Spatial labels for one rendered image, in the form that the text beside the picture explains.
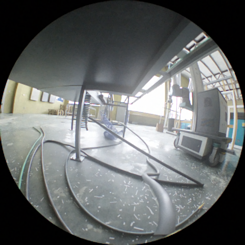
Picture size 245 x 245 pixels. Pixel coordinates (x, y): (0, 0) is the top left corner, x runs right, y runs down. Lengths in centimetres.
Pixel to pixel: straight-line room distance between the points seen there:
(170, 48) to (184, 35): 5
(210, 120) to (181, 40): 94
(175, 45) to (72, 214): 57
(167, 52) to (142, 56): 9
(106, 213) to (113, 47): 56
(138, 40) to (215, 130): 99
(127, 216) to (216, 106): 112
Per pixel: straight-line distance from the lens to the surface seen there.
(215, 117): 105
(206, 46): 64
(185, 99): 134
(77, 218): 38
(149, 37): 24
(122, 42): 26
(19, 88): 606
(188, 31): 20
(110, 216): 37
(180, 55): 70
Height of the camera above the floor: 35
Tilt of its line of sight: 3 degrees down
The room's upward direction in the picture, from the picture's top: 8 degrees clockwise
